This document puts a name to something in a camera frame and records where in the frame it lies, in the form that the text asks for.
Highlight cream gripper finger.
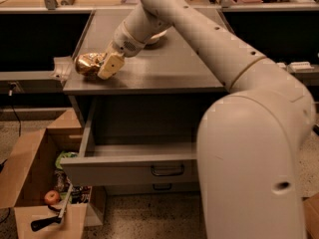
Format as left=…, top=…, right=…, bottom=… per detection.
left=98, top=52, right=125, bottom=80

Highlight crushed orange can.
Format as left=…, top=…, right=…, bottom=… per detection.
left=75, top=53, right=106, bottom=77

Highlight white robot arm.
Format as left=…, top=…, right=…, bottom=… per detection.
left=98, top=0, right=316, bottom=239

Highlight grey metal drawer cabinet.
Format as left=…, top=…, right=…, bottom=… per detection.
left=62, top=7, right=233, bottom=196

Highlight open grey top drawer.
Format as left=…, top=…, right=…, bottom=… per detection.
left=62, top=96, right=200, bottom=186

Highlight closed grey lower drawer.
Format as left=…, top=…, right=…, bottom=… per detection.
left=105, top=182, right=199, bottom=195

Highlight white bowl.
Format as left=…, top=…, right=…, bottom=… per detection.
left=147, top=30, right=166, bottom=46

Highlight green snack bag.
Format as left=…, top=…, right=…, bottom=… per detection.
left=54, top=150, right=79, bottom=171

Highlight open cardboard box left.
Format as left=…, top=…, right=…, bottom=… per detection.
left=0, top=110, right=106, bottom=239

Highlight red apple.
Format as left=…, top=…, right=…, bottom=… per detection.
left=44, top=190, right=60, bottom=205

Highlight cardboard box right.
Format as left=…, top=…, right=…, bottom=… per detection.
left=303, top=193, right=319, bottom=239

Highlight clear plastic bracket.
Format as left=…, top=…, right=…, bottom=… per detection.
left=50, top=56, right=74, bottom=82

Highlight black cable left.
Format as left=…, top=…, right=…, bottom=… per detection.
left=7, top=83, right=23, bottom=137

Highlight black handled tool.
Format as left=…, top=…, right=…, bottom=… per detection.
left=31, top=184, right=73, bottom=232

